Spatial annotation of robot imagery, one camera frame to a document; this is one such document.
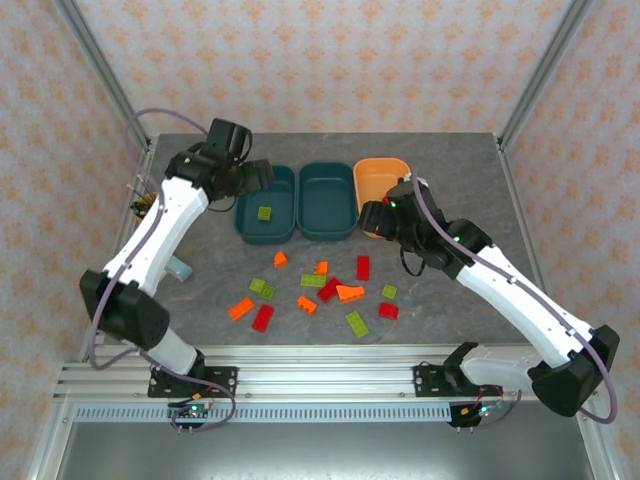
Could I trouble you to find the right camera black cable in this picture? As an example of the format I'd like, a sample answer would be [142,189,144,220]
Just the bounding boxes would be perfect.
[399,242,429,279]

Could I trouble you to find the aluminium frame post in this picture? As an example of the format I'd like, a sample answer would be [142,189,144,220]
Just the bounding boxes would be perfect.
[495,0,596,151]
[52,0,154,154]

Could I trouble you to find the bright green 2x4 lego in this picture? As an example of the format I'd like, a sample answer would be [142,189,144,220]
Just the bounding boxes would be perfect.
[345,310,370,339]

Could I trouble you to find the large orange slope lego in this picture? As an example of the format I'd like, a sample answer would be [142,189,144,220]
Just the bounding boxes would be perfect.
[335,283,366,304]

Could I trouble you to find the aluminium extrusion beam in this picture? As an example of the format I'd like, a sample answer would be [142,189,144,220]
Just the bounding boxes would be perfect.
[52,343,551,402]

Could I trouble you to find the grey slotted cable duct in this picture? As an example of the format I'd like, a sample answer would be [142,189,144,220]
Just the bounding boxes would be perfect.
[74,403,454,425]

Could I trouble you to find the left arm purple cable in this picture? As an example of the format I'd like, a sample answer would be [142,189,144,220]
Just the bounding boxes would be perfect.
[82,107,237,434]

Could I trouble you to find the yellow pen cup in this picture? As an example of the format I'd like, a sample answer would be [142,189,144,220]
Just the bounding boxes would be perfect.
[138,191,162,224]

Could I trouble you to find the small circuit board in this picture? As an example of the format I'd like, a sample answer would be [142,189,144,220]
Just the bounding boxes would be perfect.
[168,403,209,421]
[460,398,504,420]

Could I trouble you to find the orange plastic container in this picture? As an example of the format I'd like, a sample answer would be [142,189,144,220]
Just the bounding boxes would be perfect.
[352,157,414,240]

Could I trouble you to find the aluminium table side rail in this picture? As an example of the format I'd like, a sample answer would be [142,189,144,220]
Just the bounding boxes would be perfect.
[494,134,571,351]
[77,134,157,364]

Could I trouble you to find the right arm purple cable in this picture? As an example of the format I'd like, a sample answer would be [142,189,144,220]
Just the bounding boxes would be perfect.
[399,169,619,426]

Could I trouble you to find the orange 2x4 lego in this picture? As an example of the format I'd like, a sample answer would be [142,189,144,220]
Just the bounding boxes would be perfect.
[227,296,257,322]

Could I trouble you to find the light blue oblong case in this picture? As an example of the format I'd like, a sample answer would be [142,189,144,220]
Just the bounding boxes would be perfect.
[167,255,194,282]

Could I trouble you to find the teal container with green legos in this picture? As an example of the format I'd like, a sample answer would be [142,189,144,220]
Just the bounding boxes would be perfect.
[233,164,297,246]

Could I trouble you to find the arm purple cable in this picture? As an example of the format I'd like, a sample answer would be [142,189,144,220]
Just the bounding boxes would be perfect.
[82,107,237,434]
[399,169,619,426]

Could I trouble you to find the teal container with orange legos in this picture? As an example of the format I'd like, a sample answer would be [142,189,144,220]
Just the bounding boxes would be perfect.
[296,161,360,243]

